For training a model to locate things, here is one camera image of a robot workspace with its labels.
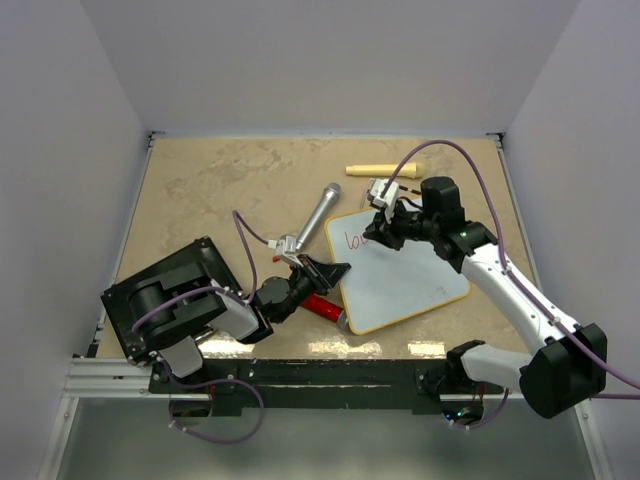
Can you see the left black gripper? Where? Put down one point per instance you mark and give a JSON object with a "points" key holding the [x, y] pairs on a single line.
{"points": [[323, 276]]}

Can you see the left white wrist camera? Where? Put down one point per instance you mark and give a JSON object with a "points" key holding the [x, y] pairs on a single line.
{"points": [[285, 249]]}

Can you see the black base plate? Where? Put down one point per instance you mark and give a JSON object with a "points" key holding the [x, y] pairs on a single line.
{"points": [[417, 386]]}

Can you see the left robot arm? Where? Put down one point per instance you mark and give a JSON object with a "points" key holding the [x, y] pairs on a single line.
{"points": [[248, 320]]}

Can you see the wire whiteboard stand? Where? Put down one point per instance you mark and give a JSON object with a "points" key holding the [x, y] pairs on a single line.
{"points": [[403, 190]]}

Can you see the red toy microphone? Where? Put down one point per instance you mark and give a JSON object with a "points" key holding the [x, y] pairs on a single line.
{"points": [[326, 310]]}

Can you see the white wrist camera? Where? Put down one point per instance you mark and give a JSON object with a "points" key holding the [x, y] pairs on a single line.
{"points": [[382, 194], [285, 249]]}

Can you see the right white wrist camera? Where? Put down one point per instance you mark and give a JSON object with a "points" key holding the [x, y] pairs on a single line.
{"points": [[382, 194]]}

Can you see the yellow framed whiteboard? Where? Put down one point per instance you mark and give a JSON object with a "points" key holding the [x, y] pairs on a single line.
{"points": [[385, 286]]}

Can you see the cream toy microphone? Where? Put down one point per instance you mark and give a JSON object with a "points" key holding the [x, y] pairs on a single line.
{"points": [[411, 170]]}

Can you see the silver toy microphone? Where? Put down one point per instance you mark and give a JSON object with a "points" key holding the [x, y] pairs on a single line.
{"points": [[328, 199]]}

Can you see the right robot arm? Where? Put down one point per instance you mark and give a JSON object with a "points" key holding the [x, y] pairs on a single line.
{"points": [[564, 362]]}

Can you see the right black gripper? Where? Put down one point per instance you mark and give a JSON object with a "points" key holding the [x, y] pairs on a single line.
{"points": [[380, 230]]}

